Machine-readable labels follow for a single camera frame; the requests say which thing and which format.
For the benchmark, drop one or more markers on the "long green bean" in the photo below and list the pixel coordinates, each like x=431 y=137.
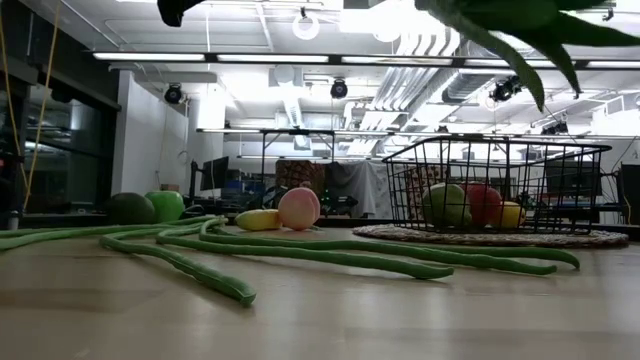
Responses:
x=30 y=243
x=200 y=272
x=550 y=254
x=475 y=260
x=50 y=231
x=350 y=259

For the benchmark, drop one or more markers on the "black tall table frame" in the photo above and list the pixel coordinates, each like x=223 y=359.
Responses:
x=297 y=132

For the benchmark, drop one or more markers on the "black ceiling spotlight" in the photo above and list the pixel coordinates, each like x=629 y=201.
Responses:
x=173 y=94
x=339 y=89
x=505 y=90

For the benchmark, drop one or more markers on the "long ceiling light bar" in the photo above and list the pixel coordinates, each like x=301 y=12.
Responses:
x=150 y=56

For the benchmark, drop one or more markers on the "brown patterned panel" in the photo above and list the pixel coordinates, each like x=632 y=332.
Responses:
x=300 y=175

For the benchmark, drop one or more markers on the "bright green apple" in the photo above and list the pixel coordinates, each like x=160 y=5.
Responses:
x=166 y=205

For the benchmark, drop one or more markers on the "yellow banana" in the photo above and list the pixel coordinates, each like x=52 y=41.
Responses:
x=257 y=220

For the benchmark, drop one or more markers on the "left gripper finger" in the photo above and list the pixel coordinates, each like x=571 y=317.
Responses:
x=175 y=11

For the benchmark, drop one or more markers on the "pink peach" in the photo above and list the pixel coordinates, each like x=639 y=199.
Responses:
x=297 y=209

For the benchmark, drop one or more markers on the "black monitor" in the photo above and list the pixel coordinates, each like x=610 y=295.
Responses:
x=215 y=172

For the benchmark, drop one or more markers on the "dark wide monitor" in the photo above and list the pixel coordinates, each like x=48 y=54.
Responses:
x=570 y=180

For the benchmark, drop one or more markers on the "red bell pepper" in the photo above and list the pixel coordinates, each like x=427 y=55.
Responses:
x=482 y=202

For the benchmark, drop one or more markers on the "light green pear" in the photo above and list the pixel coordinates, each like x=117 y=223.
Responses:
x=445 y=206

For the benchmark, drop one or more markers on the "green leafy vegetable bunch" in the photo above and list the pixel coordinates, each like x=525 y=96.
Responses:
x=510 y=20

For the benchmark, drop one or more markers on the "dark green avocado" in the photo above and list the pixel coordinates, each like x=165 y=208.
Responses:
x=129 y=209

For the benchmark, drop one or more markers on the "grey cloth cover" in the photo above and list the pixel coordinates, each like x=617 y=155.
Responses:
x=350 y=185

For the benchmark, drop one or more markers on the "yellow lemon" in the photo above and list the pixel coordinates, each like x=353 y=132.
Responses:
x=510 y=215

